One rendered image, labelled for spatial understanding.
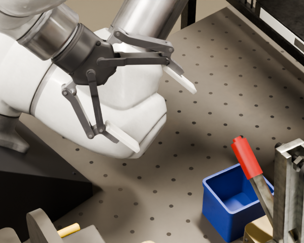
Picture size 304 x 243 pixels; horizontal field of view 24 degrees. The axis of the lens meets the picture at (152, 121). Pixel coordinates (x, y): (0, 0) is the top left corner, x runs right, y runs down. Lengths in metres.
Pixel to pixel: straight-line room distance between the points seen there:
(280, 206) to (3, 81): 0.60
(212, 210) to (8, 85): 0.45
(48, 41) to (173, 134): 0.59
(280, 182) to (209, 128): 0.76
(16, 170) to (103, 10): 2.01
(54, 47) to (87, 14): 2.14
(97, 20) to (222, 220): 1.92
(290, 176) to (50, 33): 0.42
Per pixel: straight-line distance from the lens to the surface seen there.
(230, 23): 1.89
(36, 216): 0.78
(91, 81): 1.09
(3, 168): 1.23
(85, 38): 1.06
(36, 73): 1.25
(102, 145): 1.25
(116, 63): 1.08
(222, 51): 1.79
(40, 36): 1.04
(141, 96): 1.23
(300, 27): 1.33
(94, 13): 3.18
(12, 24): 1.02
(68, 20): 1.04
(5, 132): 1.34
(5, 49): 1.27
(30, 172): 1.28
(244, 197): 1.44
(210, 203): 1.35
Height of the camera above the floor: 1.78
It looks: 43 degrees down
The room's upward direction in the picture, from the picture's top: straight up
